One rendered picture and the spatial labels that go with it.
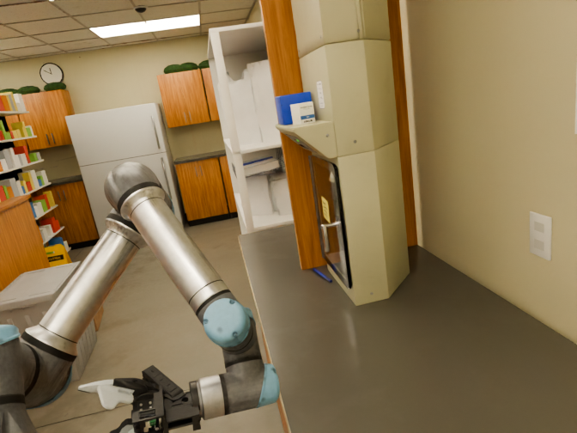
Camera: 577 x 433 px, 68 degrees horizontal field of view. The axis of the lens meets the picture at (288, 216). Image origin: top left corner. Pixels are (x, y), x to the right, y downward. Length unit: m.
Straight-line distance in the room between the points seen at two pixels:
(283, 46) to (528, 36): 0.76
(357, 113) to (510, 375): 0.74
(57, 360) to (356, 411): 0.62
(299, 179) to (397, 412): 0.91
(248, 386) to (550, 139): 0.87
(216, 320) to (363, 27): 0.87
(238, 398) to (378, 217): 0.69
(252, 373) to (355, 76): 0.80
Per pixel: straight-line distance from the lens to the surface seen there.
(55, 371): 1.01
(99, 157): 6.23
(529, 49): 1.22
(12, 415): 0.87
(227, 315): 0.74
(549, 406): 1.04
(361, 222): 1.28
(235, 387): 0.86
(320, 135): 1.20
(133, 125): 6.11
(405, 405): 1.01
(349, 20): 1.25
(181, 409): 0.86
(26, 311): 3.17
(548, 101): 1.18
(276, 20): 1.58
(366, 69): 1.24
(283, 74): 1.56
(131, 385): 0.87
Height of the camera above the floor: 1.59
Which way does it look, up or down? 15 degrees down
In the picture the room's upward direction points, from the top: 9 degrees counter-clockwise
